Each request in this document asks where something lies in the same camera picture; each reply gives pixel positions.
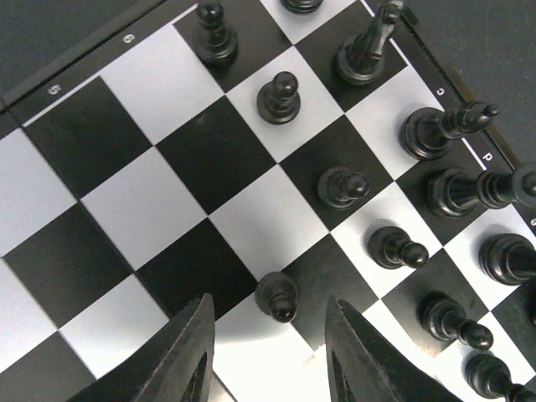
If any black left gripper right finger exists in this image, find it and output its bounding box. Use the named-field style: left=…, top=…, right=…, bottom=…
left=324, top=296, right=459, bottom=402

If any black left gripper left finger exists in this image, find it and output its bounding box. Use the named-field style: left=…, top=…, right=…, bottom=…
left=70, top=293, right=215, bottom=401

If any black chess pawn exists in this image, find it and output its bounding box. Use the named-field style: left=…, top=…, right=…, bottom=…
left=367, top=226, right=429, bottom=270
left=317, top=167, right=369, bottom=209
left=256, top=71, right=301, bottom=125
left=281, top=0, right=323, bottom=14
left=420, top=293, right=494, bottom=351
left=255, top=272, right=300, bottom=323
left=465, top=353, right=535, bottom=402
left=193, top=1, right=238, bottom=67

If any black chess queen standing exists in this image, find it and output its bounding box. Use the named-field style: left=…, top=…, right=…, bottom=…
left=427, top=162, right=535, bottom=218

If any black white chess board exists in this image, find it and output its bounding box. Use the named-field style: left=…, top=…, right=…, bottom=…
left=1, top=1, right=535, bottom=401

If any black chess bishop standing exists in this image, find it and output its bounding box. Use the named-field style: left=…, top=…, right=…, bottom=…
left=399, top=100, right=499, bottom=161

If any black chess knight standing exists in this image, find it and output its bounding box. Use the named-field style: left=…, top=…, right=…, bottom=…
left=334, top=1, right=404, bottom=86

